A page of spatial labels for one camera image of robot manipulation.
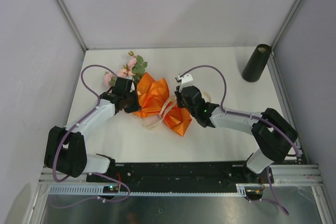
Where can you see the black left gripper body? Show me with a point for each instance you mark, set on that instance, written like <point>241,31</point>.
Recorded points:
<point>132,104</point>

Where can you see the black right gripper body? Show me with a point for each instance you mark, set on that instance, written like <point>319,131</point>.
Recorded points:
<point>181,103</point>

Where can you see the cream printed ribbon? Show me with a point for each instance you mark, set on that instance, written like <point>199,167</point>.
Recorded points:
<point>157,111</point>

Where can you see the orange flower bouquet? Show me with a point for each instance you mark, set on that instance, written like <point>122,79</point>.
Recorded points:
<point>147,86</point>

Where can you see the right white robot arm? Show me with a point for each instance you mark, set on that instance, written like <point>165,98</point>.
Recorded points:
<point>273,134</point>

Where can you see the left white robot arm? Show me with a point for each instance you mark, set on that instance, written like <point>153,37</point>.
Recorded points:
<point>66,146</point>

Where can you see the black cylindrical vase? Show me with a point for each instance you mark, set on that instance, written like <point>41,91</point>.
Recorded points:
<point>256,63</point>

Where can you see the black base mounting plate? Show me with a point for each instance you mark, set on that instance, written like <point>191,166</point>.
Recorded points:
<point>183,177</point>

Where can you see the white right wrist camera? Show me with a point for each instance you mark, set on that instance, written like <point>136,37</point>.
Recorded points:
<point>184,81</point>

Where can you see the grey slotted cable duct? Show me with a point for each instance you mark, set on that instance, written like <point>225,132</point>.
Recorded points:
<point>105,190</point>

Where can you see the aluminium frame rail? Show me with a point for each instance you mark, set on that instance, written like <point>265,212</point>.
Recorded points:
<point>61,5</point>

